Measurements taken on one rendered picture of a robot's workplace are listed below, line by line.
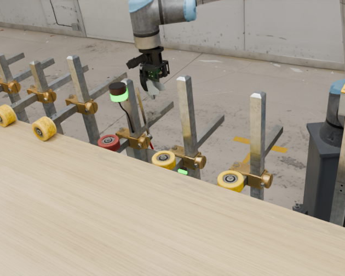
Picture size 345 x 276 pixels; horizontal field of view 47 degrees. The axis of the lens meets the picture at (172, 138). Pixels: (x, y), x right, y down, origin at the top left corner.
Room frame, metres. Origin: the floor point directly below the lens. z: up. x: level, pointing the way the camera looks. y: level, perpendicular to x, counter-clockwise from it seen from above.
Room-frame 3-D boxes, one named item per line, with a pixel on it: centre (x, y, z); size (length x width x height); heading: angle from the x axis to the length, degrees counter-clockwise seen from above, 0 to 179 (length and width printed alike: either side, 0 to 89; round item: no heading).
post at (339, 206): (0.82, -0.47, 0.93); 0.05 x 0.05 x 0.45; 52
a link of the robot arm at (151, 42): (1.31, 0.04, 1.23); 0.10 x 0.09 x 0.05; 142
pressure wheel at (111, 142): (1.22, 0.24, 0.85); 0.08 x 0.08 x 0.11
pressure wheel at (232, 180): (0.91, -0.16, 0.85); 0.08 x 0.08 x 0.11
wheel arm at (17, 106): (1.66, 0.53, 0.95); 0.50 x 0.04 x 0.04; 142
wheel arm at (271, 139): (1.07, -0.28, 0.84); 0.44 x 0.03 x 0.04; 142
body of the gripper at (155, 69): (1.30, 0.03, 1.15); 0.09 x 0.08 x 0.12; 52
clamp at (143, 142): (1.29, 0.16, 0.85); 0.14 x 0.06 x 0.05; 52
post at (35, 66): (1.59, 0.53, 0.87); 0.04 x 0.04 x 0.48; 52
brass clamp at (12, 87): (1.76, 0.75, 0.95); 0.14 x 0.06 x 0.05; 52
